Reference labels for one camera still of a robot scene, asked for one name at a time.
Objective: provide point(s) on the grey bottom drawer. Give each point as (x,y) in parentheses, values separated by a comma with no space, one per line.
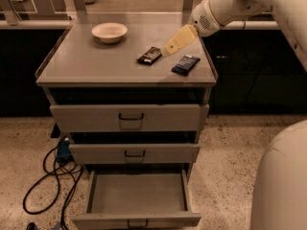
(144,201)

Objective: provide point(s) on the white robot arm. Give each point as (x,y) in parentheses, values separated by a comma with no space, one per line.
(279,199)

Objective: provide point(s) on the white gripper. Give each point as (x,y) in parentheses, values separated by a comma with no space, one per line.
(204,20)

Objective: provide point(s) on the blue rxbar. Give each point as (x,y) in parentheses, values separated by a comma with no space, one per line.
(185,65)

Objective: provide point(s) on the white ceramic bowl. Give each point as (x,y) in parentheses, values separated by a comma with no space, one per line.
(109,32)

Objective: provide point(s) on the grey middle drawer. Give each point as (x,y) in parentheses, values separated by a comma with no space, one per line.
(134,153)

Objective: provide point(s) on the black chocolate rxbar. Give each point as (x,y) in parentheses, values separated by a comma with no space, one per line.
(150,57)

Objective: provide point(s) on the blue power box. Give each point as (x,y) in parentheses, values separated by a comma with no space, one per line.
(62,149)

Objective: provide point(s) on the grey top drawer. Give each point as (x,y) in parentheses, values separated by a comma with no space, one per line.
(129,117)

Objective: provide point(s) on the grey drawer cabinet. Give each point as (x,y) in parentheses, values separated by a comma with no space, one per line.
(85,70)

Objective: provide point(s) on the white horizontal rail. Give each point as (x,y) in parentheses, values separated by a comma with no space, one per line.
(64,24)

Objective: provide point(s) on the grey drawer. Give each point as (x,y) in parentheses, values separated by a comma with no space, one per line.
(134,153)
(129,117)
(144,201)

